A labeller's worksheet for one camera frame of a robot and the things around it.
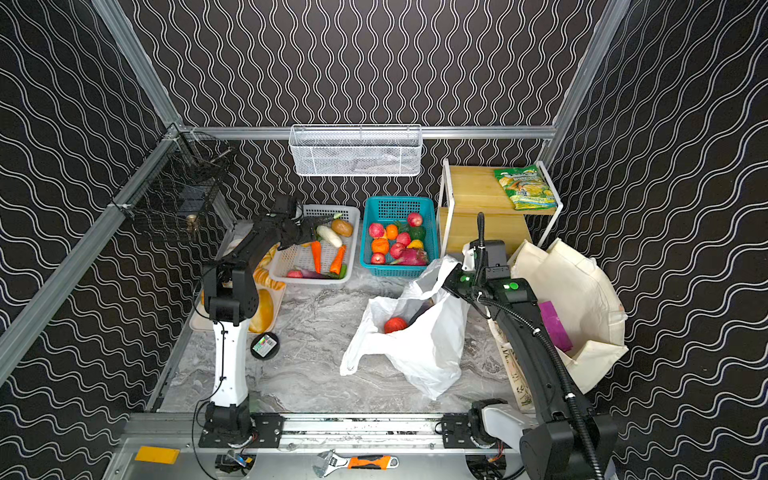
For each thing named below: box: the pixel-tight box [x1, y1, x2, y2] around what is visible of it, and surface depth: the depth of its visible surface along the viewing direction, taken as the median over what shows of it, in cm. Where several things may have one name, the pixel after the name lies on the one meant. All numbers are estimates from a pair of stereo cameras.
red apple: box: [368, 223, 385, 239], surface depth 109 cm
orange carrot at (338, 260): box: [330, 244, 347, 275], surface depth 108 cm
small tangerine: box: [386, 224, 399, 240], surface depth 113 cm
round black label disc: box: [250, 332, 281, 361], surface depth 89 cm
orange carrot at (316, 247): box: [311, 240, 321, 274], surface depth 111 cm
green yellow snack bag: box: [494, 165, 558, 211], surface depth 81 cm
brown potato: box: [332, 219, 354, 237], surface depth 115 cm
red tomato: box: [384, 317, 408, 334], surface depth 88 cm
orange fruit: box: [371, 238, 389, 254], surface depth 109 cm
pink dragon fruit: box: [390, 248, 428, 266], surface depth 101 cm
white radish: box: [316, 225, 343, 247], surface depth 114 cm
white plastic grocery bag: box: [340, 256, 470, 400], surface depth 74 cm
